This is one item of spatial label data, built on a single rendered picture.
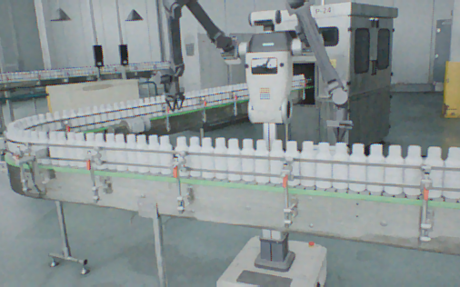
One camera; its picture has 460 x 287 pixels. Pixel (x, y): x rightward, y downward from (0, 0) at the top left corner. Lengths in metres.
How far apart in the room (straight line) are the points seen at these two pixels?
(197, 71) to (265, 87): 5.55
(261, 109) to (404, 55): 11.46
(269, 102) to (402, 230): 0.97
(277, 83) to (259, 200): 0.74
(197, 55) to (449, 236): 6.52
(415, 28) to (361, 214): 12.10
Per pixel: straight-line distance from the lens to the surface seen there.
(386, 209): 1.46
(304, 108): 5.38
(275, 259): 2.40
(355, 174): 1.45
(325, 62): 1.63
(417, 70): 13.44
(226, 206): 1.61
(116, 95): 5.87
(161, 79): 2.07
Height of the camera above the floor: 1.51
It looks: 13 degrees down
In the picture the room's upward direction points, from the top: 3 degrees counter-clockwise
